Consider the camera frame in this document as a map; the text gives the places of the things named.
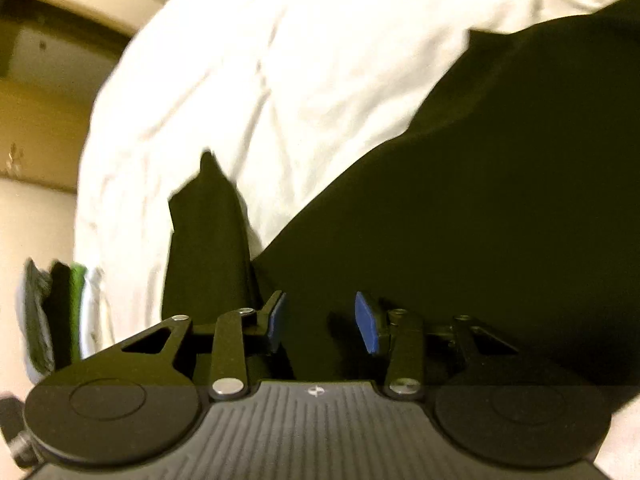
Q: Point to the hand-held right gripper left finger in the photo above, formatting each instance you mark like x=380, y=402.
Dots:
x=276, y=322

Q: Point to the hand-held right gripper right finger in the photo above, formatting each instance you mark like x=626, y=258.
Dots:
x=367, y=322

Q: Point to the black shirt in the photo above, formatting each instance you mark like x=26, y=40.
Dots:
x=450, y=210

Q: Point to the grey folded garment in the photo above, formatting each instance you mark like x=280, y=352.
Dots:
x=35, y=320

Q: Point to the dark folded garment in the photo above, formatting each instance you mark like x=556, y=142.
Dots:
x=61, y=310

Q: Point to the white folded garment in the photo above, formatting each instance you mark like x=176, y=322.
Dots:
x=92, y=310

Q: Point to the green folded garment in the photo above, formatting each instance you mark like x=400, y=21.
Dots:
x=77, y=285

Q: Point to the white bed duvet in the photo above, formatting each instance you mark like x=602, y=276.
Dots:
x=250, y=85

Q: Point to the brown wooden cabinet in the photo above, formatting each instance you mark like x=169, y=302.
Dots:
x=55, y=110

